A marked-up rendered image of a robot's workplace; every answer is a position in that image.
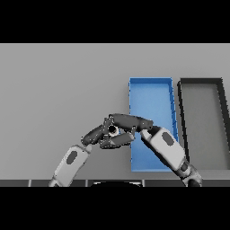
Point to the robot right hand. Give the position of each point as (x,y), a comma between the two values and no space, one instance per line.
(128,122)

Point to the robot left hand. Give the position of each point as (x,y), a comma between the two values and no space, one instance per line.
(95,134)

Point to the blue pipe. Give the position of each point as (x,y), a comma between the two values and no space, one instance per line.
(113,130)

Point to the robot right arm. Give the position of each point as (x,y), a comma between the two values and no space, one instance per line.
(170,149)

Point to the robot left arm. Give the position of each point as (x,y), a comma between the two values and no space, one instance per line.
(68,164)

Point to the blue bin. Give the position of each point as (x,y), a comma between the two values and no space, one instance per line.
(151,119)

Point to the dark grey bin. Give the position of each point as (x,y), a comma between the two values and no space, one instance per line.
(203,122)

